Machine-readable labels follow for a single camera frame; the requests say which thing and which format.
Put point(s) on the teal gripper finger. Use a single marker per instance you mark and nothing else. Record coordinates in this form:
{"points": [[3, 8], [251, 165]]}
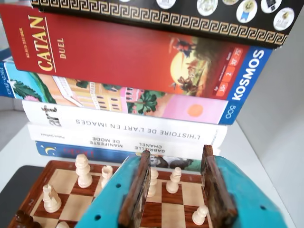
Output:
{"points": [[107, 194], [242, 199]]}

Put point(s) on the white chess rook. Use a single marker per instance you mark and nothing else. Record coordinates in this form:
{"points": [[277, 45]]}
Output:
{"points": [[106, 175]]}

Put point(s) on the white chess king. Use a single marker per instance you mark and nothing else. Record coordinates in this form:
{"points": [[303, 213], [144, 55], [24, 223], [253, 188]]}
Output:
{"points": [[83, 175]]}

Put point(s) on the white chess pawn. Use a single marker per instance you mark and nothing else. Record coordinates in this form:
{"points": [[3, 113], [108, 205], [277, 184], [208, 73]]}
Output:
{"points": [[199, 217], [62, 225]]}

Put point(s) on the white chess queen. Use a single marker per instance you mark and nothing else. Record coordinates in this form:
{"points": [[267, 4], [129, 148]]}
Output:
{"points": [[153, 183]]}

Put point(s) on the white chess knight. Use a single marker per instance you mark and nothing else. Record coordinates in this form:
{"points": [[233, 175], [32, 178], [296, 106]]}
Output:
{"points": [[51, 202]]}

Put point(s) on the white chess bishop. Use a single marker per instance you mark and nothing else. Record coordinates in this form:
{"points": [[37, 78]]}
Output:
{"points": [[173, 183]]}

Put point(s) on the dark brown chess piece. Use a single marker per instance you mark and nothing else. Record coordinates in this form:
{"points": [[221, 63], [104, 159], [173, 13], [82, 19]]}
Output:
{"points": [[23, 219]]}

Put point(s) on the wooden chessboard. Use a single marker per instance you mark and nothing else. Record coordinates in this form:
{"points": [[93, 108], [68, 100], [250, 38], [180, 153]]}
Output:
{"points": [[76, 204]]}

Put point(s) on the blue book with moon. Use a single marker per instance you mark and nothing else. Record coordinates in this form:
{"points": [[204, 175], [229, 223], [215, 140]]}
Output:
{"points": [[59, 150]]}

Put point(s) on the white Gabrielle Chanel book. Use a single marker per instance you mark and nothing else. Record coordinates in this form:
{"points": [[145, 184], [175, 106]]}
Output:
{"points": [[71, 140]]}

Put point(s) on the white art history book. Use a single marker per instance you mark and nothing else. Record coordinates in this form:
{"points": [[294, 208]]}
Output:
{"points": [[118, 121]]}

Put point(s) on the dark grey table mat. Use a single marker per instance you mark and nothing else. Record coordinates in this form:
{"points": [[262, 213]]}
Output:
{"points": [[14, 187]]}

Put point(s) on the pink building illustrated puzzle box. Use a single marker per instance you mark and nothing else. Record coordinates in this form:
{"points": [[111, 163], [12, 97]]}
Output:
{"points": [[166, 104]]}

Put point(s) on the red Catan Duel box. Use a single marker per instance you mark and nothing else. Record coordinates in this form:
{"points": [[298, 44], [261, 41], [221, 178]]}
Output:
{"points": [[118, 54]]}

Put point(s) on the black box gold key pattern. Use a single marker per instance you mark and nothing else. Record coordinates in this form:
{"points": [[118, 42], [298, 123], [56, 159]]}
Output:
{"points": [[166, 16]]}

